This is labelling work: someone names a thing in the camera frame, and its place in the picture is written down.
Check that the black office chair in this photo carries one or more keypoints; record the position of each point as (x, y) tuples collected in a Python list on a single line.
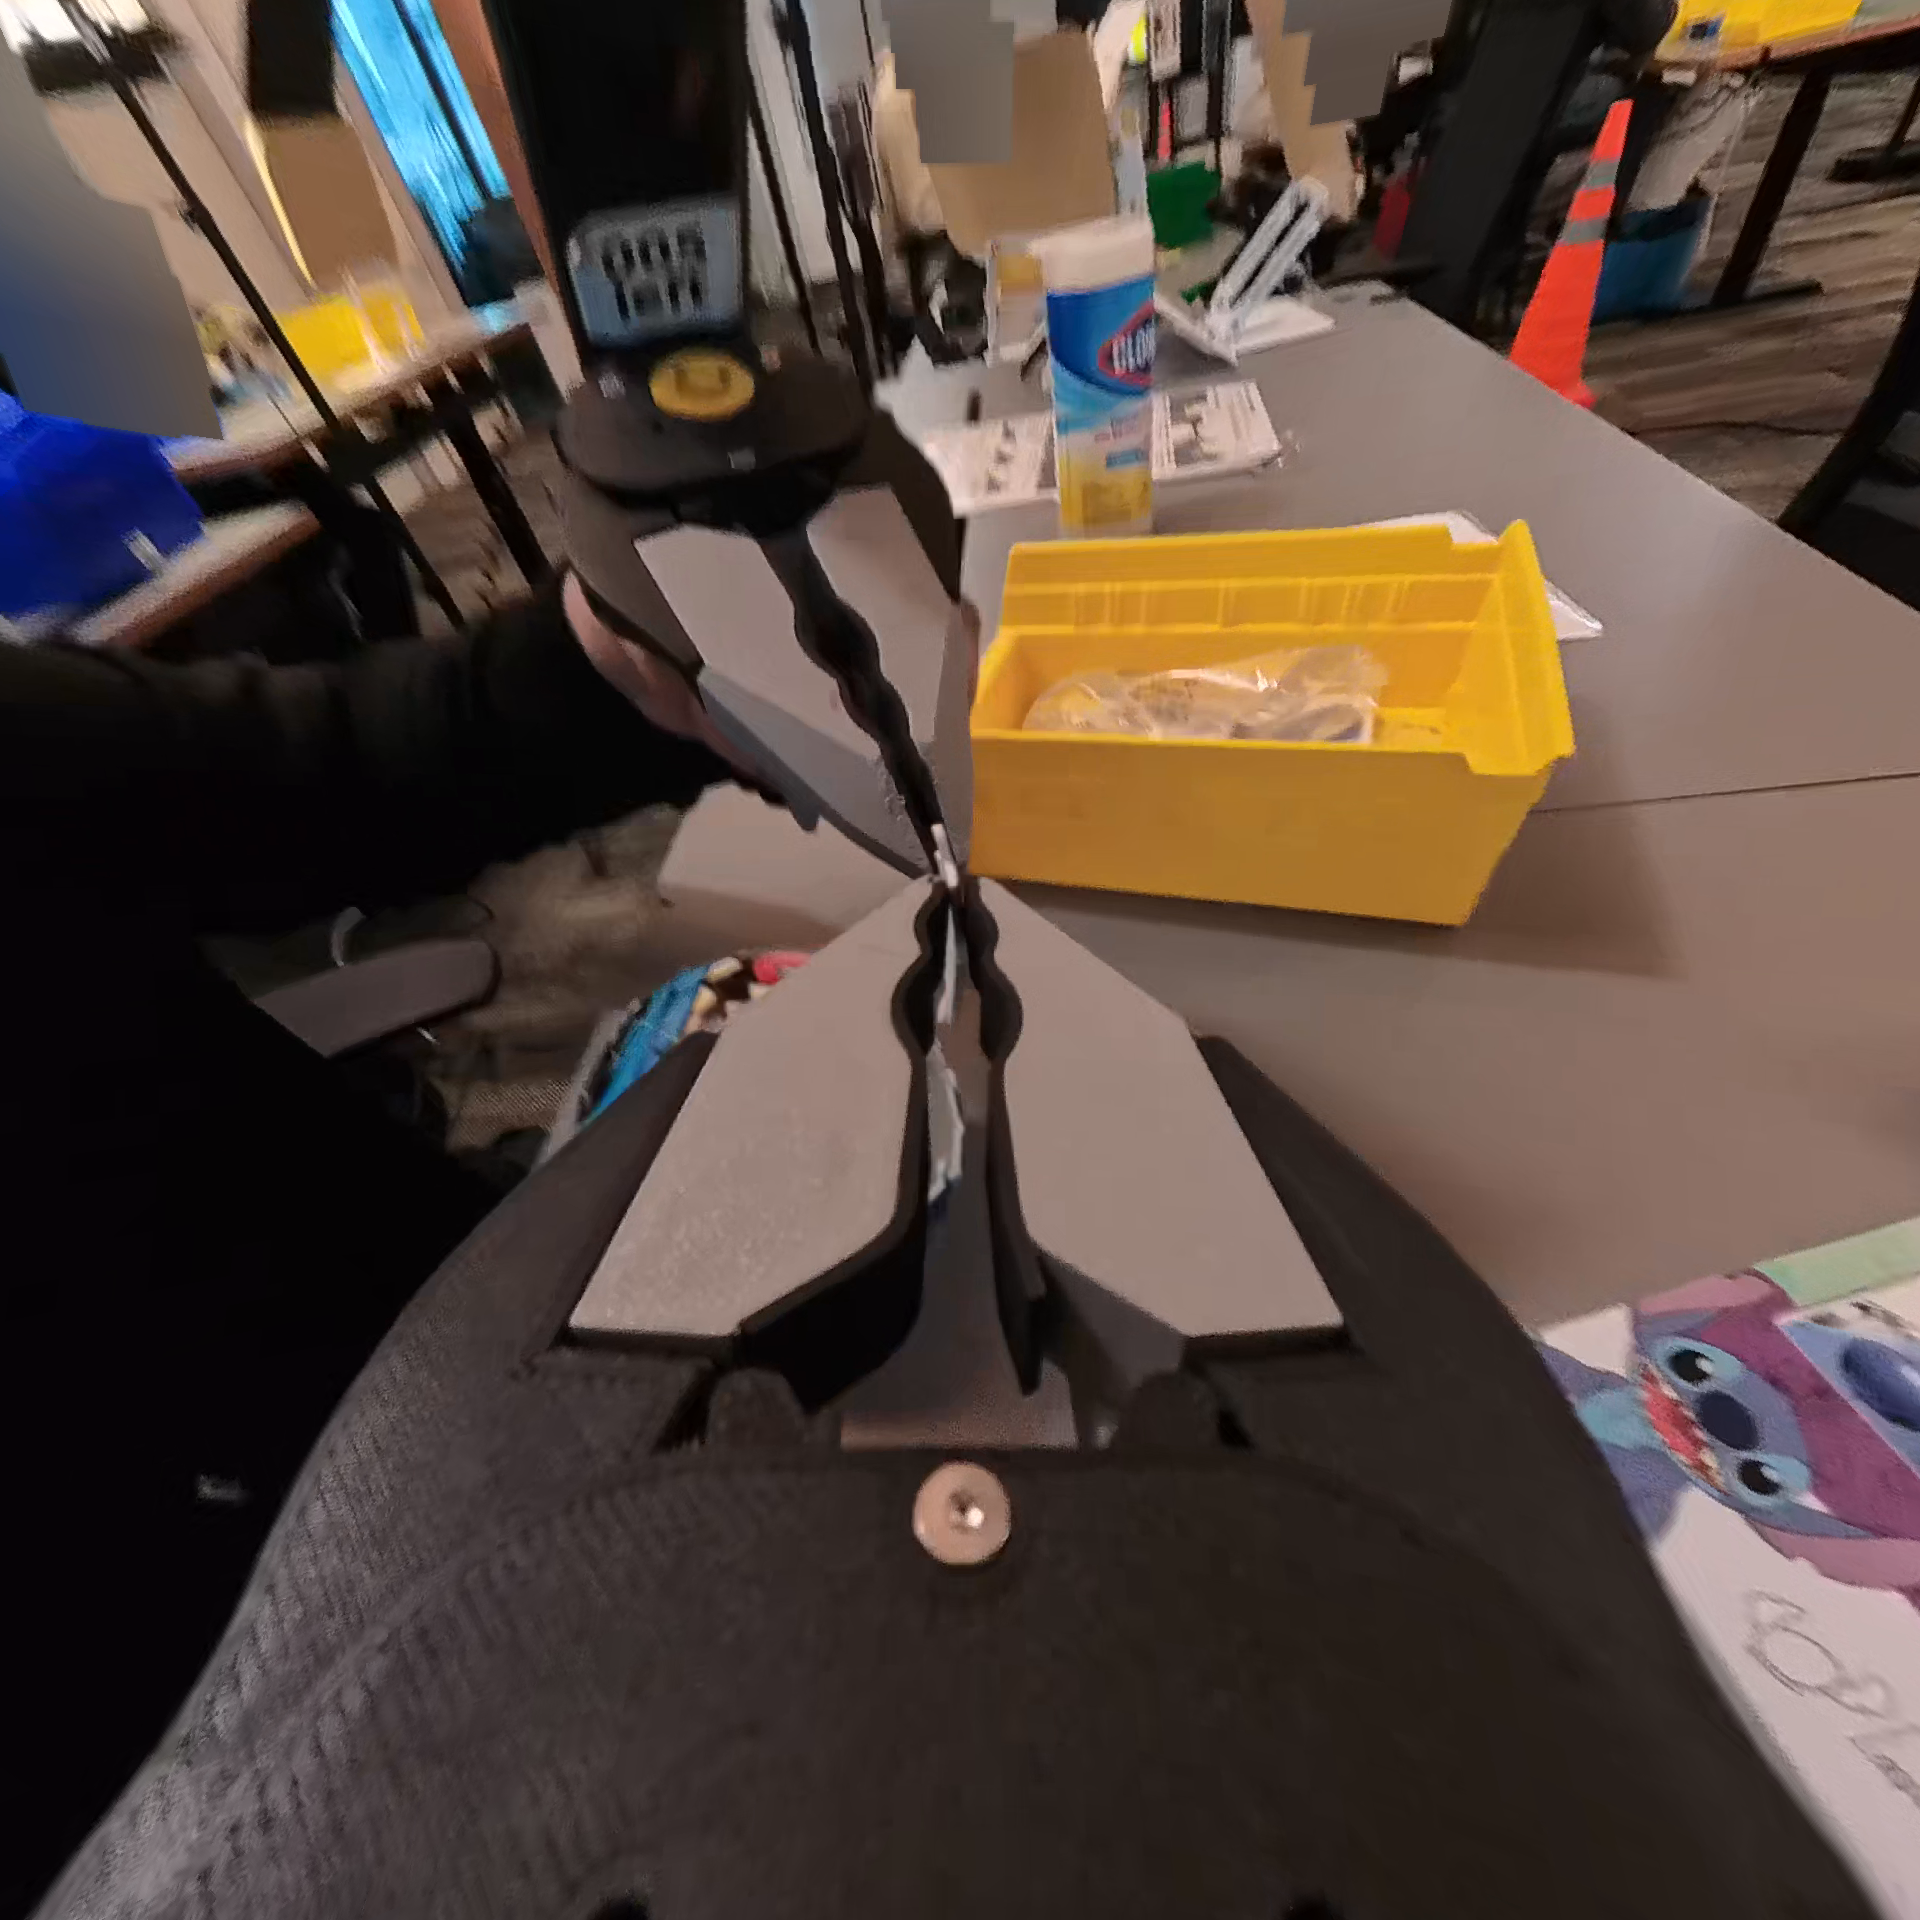
[(1877, 498)]

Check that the clear plastic bag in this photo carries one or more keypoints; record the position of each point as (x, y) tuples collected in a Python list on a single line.
[(1201, 699)]

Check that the colourful cardboard puzzle box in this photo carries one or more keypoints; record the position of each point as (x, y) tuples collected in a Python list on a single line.
[(1770, 1425)]

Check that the printed paper sheet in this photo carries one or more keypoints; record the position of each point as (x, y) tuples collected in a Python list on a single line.
[(1216, 428), (991, 459)]

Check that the white puzzle piece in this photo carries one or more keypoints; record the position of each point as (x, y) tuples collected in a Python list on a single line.
[(946, 865)]

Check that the disinfectant wipes canister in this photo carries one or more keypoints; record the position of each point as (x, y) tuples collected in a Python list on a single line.
[(1103, 373)]

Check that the orange traffic cone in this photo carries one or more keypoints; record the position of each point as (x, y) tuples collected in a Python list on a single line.
[(1566, 300)]

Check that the blue floor container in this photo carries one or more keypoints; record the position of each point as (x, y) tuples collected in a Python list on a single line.
[(1652, 263)]

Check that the black chair armrest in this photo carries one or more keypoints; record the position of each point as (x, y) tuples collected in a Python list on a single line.
[(391, 982)]

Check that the small yellow bin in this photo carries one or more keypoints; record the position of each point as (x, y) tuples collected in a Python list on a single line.
[(1770, 17)]

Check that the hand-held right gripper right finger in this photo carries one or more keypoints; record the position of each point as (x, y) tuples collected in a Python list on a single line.
[(1171, 1186)]

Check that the green plastic bin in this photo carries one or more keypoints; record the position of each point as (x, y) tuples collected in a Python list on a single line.
[(1183, 203)]

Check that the yellow plastic storage bin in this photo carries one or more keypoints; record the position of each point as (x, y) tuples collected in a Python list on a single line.
[(1274, 826)]

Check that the blue puzzle ball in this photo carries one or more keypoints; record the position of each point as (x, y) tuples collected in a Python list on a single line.
[(659, 1036)]

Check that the person's left forearm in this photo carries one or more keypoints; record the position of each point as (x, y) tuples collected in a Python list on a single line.
[(375, 752)]

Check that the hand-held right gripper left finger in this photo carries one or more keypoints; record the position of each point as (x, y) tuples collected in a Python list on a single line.
[(765, 1171)]

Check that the white folding stand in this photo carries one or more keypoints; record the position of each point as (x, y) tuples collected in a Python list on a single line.
[(1259, 324)]

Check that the person's left hand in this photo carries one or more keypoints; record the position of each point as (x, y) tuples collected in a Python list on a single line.
[(631, 677)]

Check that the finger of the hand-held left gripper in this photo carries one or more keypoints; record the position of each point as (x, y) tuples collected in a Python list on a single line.
[(923, 632), (735, 615)]

